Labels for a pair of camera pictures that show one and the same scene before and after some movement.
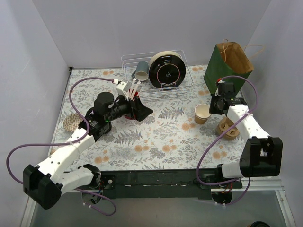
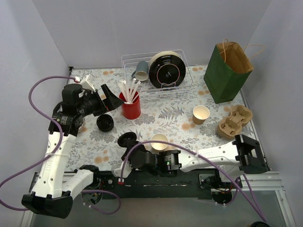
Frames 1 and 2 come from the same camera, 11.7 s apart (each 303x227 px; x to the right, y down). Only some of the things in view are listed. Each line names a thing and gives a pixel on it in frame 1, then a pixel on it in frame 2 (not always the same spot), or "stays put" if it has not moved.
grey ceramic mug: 141,72 stays put
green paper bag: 228,59 stays put
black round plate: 167,69 stays put
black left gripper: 132,109 -> 102,101
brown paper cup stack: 201,113 stays put
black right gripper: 212,107 -> 129,145
